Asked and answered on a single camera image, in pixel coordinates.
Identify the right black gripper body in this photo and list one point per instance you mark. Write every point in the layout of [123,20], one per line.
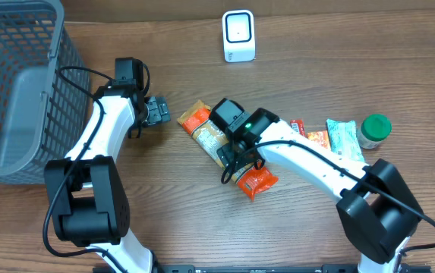
[234,158]

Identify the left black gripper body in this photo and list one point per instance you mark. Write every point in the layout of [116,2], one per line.
[157,111]

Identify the orange spaghetti packet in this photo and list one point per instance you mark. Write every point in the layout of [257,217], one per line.
[213,141]

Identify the red stick sachet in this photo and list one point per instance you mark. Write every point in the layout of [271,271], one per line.
[298,126]

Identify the small orange snack box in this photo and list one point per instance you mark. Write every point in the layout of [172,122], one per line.
[320,137]

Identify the teal wet wipes pack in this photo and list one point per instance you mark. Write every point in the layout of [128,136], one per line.
[343,139]

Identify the green lid jar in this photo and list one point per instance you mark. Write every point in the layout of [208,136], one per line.
[373,131]

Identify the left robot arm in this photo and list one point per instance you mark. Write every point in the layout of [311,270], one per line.
[88,209]

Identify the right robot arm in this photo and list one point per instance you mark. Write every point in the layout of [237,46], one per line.
[377,210]

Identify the white barcode scanner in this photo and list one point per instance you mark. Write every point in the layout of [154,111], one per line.
[238,35]

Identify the grey plastic mesh basket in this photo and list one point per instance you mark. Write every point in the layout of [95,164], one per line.
[41,115]

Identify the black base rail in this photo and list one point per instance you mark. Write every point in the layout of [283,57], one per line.
[328,268]

